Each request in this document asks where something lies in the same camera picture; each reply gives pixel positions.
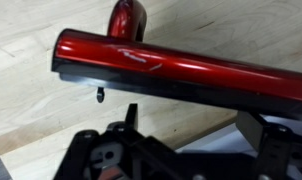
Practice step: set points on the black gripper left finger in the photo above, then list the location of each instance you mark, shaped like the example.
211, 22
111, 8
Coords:
127, 129

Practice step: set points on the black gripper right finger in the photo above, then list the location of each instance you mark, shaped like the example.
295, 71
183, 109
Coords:
267, 138

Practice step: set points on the red black microwave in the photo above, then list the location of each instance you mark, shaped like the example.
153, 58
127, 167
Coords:
121, 60

